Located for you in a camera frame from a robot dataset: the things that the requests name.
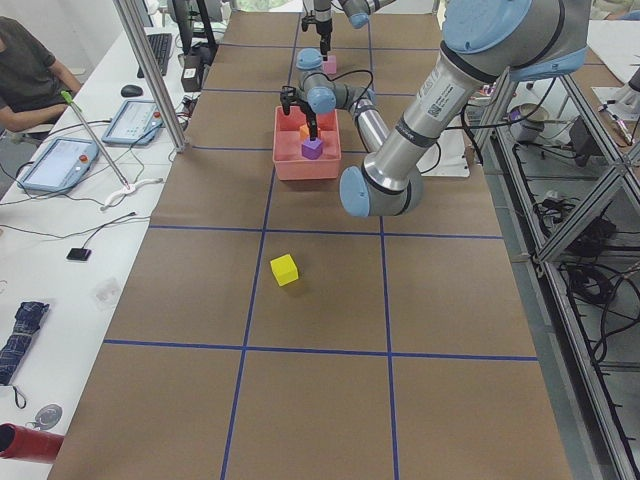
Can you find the red cylinder bottle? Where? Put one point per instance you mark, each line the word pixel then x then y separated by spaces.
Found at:
pixel 22 443

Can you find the near blue teach pendant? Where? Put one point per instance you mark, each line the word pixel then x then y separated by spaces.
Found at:
pixel 60 166

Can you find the black keyboard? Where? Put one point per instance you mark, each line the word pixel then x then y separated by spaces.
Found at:
pixel 161 47

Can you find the blue teach pendant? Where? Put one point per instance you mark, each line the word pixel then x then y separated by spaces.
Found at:
pixel 136 124
pixel 60 166

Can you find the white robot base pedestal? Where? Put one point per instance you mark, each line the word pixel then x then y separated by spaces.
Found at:
pixel 447 158

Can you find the folded dark blue umbrella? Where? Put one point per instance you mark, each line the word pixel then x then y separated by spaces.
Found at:
pixel 27 323

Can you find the grey reacher stick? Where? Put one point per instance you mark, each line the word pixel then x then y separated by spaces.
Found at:
pixel 127 187

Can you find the far blue teach pendant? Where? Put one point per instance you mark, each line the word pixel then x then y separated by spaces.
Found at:
pixel 136 124

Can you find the yellow foam block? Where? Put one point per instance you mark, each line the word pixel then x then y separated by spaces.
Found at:
pixel 284 269

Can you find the pink foam block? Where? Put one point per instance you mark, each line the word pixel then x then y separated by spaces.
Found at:
pixel 329 65

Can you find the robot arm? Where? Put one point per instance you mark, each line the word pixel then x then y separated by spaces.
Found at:
pixel 532 40
pixel 356 11

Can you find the black computer mouse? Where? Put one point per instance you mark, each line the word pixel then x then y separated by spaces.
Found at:
pixel 131 91

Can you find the small black square device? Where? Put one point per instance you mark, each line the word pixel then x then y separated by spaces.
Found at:
pixel 80 254

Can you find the purple foam block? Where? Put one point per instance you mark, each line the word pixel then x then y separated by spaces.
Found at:
pixel 312 150

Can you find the seated person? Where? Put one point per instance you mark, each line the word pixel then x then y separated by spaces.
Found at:
pixel 32 80

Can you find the black box with label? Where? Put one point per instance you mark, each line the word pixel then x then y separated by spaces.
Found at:
pixel 192 73

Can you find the orange foam block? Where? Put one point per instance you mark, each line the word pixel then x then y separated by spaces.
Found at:
pixel 304 132

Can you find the aluminium frame post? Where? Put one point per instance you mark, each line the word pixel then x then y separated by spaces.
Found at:
pixel 133 27

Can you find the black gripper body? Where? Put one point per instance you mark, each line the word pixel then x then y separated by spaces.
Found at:
pixel 310 118
pixel 324 23

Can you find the pink plastic bin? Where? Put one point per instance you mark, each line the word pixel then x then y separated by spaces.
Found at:
pixel 296 156

